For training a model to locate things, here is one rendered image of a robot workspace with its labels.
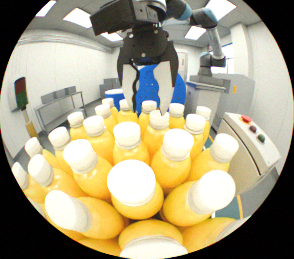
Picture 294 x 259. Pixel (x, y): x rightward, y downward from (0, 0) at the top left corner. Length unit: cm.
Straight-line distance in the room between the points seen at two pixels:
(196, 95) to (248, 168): 67
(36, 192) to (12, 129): 322
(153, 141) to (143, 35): 18
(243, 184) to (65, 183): 28
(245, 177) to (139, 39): 30
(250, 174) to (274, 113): 267
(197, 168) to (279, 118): 271
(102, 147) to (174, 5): 37
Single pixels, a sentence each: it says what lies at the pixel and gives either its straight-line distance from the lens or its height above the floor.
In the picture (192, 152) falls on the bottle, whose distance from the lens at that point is 18.
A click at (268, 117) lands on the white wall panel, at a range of 290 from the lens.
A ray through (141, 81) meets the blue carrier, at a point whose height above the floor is 115.
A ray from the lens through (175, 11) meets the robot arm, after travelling 31.
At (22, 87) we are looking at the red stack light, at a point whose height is 122.
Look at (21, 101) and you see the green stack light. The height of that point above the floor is 118.
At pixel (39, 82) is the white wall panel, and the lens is 344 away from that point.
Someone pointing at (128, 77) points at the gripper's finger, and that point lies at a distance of 15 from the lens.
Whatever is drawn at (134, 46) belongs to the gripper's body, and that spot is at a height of 122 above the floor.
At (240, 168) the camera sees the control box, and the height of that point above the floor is 104.
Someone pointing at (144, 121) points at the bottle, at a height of 106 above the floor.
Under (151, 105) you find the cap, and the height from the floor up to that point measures 110.
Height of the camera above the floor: 117
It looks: 24 degrees down
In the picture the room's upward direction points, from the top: straight up
